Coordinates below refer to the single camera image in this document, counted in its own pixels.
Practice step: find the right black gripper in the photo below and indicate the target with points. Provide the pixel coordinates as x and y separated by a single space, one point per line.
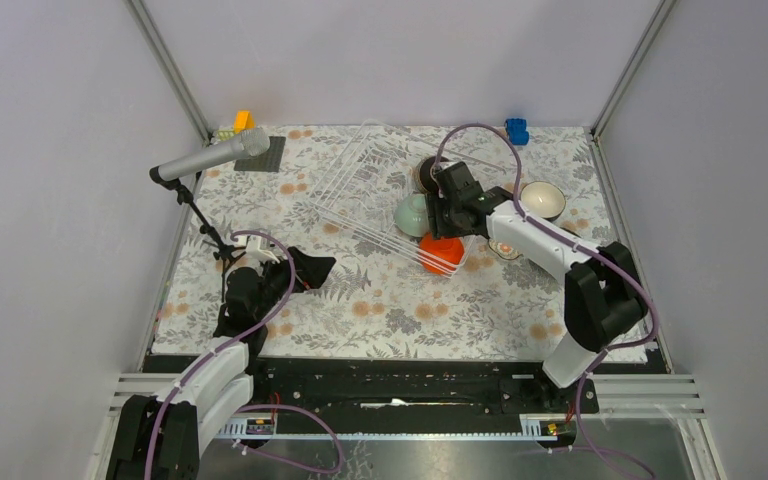
438 229

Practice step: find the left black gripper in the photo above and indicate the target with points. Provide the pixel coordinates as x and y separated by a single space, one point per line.
311 271

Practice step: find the teal and white bowl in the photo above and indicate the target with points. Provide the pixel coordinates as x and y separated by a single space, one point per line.
543 199

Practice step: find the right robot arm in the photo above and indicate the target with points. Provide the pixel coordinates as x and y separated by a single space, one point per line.
603 297

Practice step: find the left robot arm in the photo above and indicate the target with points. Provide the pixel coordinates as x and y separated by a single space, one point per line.
163 435

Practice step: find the black gold-rimmed bowl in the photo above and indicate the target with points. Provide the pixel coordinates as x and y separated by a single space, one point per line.
423 174

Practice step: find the pale green bowl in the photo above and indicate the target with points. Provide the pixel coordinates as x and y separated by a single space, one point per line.
411 216

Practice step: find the orange bowl lower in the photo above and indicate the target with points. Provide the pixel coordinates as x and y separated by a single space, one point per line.
442 253

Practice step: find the black microphone stand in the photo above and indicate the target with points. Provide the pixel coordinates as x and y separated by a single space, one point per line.
226 254

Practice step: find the blue toy block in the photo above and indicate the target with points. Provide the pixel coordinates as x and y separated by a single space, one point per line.
517 131

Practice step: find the grey lego baseplate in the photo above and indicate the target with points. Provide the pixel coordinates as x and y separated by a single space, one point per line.
268 162

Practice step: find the silver microphone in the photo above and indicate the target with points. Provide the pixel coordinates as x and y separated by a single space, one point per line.
247 144

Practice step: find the light green toy block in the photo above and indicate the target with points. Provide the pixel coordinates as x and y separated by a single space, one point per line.
224 134

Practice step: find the yellow toy block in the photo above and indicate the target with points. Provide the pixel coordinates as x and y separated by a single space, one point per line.
243 121

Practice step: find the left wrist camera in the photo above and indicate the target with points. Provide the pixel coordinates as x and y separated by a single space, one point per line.
259 249

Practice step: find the white wire dish rack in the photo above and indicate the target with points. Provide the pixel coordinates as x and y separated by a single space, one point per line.
364 185

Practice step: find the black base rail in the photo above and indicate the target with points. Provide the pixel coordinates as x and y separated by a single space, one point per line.
388 399

